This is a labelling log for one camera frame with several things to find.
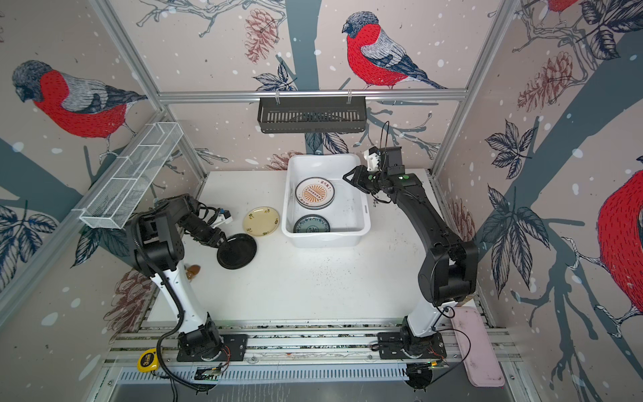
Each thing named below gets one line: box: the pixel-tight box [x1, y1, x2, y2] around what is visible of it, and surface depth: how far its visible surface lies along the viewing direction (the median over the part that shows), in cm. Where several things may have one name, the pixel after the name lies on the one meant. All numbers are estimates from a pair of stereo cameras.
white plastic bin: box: [281, 154, 371, 249], surface depth 107 cm
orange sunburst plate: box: [294, 176, 336, 211], surface depth 113 cm
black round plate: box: [216, 233, 258, 270], surface depth 95 cm
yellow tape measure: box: [137, 348, 160, 373], surface depth 71 cm
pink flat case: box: [448, 306, 505, 387], surface depth 71 cm
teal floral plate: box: [293, 214, 331, 233], surface depth 103 cm
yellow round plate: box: [242, 206, 281, 238], surface depth 106 cm
